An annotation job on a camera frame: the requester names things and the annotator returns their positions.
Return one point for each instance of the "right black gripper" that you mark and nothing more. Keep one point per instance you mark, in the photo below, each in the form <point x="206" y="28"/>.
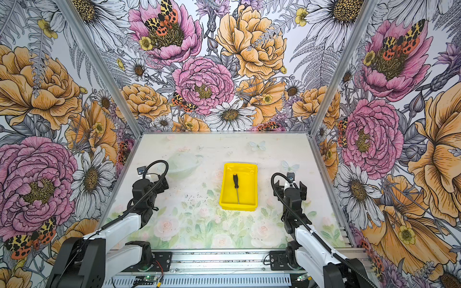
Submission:
<point x="303" y="191"/>

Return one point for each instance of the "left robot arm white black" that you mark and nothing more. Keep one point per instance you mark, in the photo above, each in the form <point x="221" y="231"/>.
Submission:
<point x="103" y="240"/>

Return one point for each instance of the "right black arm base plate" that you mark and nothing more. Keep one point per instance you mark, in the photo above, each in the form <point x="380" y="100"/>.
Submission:
<point x="278" y="261"/>

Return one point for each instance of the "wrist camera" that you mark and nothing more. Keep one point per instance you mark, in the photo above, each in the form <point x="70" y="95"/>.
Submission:
<point x="291" y="177"/>
<point x="141" y="170"/>

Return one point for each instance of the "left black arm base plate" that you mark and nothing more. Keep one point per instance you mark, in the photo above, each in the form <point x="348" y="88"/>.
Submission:
<point x="161" y="261"/>

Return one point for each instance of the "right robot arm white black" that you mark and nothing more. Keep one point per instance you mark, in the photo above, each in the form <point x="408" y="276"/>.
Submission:
<point x="308" y="250"/>

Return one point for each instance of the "aluminium mounting rail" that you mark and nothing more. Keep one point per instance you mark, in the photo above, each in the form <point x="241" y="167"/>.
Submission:
<point x="221" y="261"/>

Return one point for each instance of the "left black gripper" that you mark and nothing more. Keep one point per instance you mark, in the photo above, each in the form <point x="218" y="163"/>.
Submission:
<point x="165" y="186"/>

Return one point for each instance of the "black handled screwdriver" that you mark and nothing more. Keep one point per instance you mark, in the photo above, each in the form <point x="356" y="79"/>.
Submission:
<point x="236" y="186"/>

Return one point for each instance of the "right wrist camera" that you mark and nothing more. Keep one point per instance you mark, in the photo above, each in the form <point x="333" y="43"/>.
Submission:
<point x="291" y="177"/>

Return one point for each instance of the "right green circuit board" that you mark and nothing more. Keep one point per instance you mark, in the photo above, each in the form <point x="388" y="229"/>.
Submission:
<point x="304" y="277"/>

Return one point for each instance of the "white slotted cable duct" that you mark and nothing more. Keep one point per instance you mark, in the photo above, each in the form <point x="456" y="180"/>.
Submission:
<point x="209" y="281"/>

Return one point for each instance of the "green circuit board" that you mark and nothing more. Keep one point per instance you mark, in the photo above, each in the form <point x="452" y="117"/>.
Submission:
<point x="304" y="277"/>
<point x="153" y="281"/>

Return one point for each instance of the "left green circuit board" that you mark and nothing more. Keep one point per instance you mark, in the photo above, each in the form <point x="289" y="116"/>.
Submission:
<point x="153" y="281"/>

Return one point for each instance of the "yellow plastic bin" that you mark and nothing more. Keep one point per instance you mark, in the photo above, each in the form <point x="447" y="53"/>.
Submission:
<point x="248" y="187"/>

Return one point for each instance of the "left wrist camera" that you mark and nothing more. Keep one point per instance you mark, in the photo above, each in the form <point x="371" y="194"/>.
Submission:
<point x="141" y="170"/>

